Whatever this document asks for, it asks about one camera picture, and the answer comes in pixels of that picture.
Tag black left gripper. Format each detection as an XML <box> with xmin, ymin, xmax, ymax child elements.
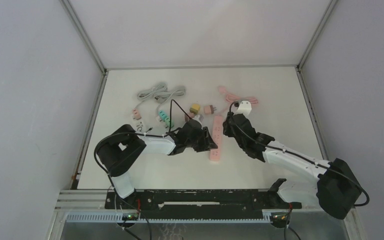
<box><xmin>185</xmin><ymin>127</ymin><xmax>218</xmax><ymax>153</ymax></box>

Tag green charger plug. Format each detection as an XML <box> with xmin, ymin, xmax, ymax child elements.
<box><xmin>163</xmin><ymin>117</ymin><xmax>174</xmax><ymax>129</ymax></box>

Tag pink power strip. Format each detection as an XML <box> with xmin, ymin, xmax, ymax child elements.
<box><xmin>209</xmin><ymin>115</ymin><xmax>224</xmax><ymax>163</ymax></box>

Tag white power strip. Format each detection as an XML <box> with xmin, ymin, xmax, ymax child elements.
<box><xmin>134</xmin><ymin>119</ymin><xmax>147</xmax><ymax>133</ymax></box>

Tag pink USB charger plug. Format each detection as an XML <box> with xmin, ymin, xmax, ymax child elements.
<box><xmin>132</xmin><ymin>108</ymin><xmax>142</xmax><ymax>121</ymax></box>

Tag teal charger plug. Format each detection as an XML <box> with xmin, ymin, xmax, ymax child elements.
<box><xmin>158</xmin><ymin>110</ymin><xmax>169</xmax><ymax>121</ymax></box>

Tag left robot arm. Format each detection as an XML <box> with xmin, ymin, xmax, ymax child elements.
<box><xmin>93</xmin><ymin>119</ymin><xmax>218</xmax><ymax>209</ymax></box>

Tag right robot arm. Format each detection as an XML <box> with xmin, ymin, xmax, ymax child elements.
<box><xmin>223</xmin><ymin>111</ymin><xmax>370</xmax><ymax>220</ymax></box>

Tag yellow charger plug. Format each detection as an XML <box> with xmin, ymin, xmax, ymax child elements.
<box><xmin>189</xmin><ymin>103</ymin><xmax>201</xmax><ymax>115</ymax></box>

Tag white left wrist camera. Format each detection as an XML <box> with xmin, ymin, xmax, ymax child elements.
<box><xmin>193</xmin><ymin>114</ymin><xmax>204</xmax><ymax>124</ymax></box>

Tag pink power strip cable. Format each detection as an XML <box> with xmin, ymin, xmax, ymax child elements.
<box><xmin>217</xmin><ymin>86</ymin><xmax>259</xmax><ymax>117</ymax></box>

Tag black left camera cable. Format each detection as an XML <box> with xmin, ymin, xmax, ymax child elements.
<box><xmin>168</xmin><ymin>99</ymin><xmax>193</xmax><ymax>133</ymax></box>

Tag grey power strip cable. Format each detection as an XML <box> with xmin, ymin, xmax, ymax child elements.
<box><xmin>133</xmin><ymin>82</ymin><xmax>168</xmax><ymax>112</ymax></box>

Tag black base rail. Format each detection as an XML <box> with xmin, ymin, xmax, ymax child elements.
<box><xmin>104</xmin><ymin>189</ymin><xmax>302</xmax><ymax>220</ymax></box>

